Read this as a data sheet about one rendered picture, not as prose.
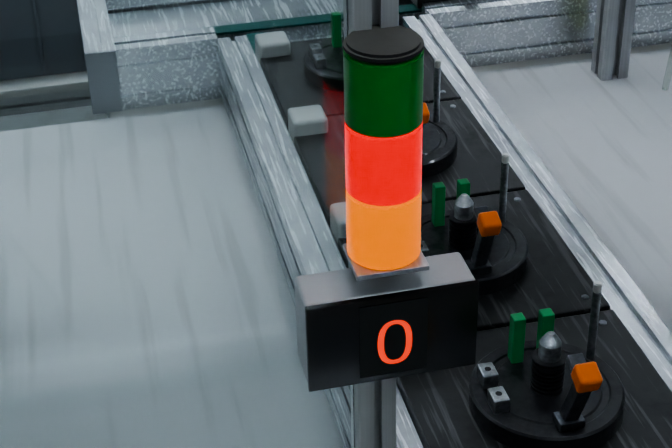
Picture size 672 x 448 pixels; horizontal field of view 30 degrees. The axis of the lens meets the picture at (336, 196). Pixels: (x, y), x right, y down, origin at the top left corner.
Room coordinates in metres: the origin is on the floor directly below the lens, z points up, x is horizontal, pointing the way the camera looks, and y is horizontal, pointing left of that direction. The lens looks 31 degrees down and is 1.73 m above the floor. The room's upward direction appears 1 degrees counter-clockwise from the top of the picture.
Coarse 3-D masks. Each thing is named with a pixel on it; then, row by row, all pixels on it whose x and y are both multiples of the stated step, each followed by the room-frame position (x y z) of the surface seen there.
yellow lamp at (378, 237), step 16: (352, 208) 0.69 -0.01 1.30; (368, 208) 0.68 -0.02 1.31; (384, 208) 0.68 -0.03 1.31; (400, 208) 0.68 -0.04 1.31; (416, 208) 0.69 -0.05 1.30; (352, 224) 0.69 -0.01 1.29; (368, 224) 0.68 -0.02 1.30; (384, 224) 0.68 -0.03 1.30; (400, 224) 0.68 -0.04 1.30; (416, 224) 0.69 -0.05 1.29; (352, 240) 0.69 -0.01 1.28; (368, 240) 0.68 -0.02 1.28; (384, 240) 0.68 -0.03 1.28; (400, 240) 0.68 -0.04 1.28; (416, 240) 0.69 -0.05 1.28; (352, 256) 0.69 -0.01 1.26; (368, 256) 0.68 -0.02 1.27; (384, 256) 0.68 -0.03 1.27; (400, 256) 0.68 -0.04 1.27; (416, 256) 0.69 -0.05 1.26
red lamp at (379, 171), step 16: (416, 128) 0.70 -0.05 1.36; (352, 144) 0.69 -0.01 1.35; (368, 144) 0.68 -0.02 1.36; (384, 144) 0.68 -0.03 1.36; (400, 144) 0.68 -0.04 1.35; (416, 144) 0.69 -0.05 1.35; (352, 160) 0.69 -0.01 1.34; (368, 160) 0.68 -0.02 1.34; (384, 160) 0.68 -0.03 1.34; (400, 160) 0.68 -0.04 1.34; (416, 160) 0.69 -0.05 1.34; (352, 176) 0.69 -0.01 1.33; (368, 176) 0.68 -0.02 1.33; (384, 176) 0.68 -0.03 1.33; (400, 176) 0.68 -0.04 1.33; (416, 176) 0.69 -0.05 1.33; (352, 192) 0.69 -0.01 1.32; (368, 192) 0.68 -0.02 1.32; (384, 192) 0.68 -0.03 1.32; (400, 192) 0.68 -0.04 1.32; (416, 192) 0.69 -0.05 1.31
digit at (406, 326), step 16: (384, 304) 0.68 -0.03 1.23; (400, 304) 0.68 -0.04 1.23; (416, 304) 0.68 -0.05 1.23; (368, 320) 0.68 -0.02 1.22; (384, 320) 0.68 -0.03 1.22; (400, 320) 0.68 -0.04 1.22; (416, 320) 0.68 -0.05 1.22; (368, 336) 0.68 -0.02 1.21; (384, 336) 0.68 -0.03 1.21; (400, 336) 0.68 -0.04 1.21; (416, 336) 0.68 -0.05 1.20; (368, 352) 0.68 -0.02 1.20; (384, 352) 0.68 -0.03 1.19; (400, 352) 0.68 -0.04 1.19; (416, 352) 0.68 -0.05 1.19; (368, 368) 0.68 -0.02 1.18; (384, 368) 0.68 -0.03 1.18; (400, 368) 0.68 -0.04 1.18; (416, 368) 0.68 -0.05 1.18
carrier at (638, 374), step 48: (480, 336) 0.98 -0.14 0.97; (528, 336) 0.98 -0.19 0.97; (576, 336) 0.98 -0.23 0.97; (624, 336) 0.98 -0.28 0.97; (432, 384) 0.91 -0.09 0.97; (480, 384) 0.89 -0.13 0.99; (528, 384) 0.89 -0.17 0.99; (624, 384) 0.91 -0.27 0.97; (432, 432) 0.85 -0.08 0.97; (480, 432) 0.85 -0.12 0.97; (528, 432) 0.82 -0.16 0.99; (576, 432) 0.82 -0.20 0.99; (624, 432) 0.84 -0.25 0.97
